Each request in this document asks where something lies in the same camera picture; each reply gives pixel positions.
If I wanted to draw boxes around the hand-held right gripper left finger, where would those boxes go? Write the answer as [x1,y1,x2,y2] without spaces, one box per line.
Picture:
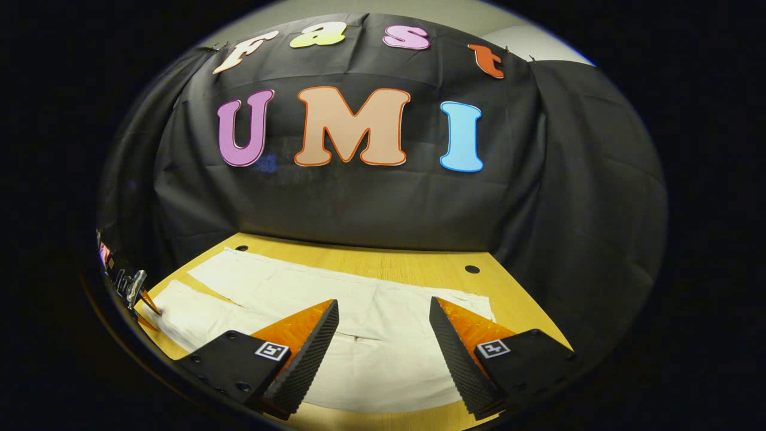
[174,299,341,420]

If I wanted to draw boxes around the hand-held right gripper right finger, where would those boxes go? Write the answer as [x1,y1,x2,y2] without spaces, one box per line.
[429,297,586,420]

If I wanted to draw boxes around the white jeans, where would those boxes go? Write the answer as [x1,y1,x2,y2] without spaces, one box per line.
[148,248,497,414]

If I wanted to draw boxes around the black backdrop cloth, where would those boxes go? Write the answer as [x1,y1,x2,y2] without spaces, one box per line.
[97,13,668,360]

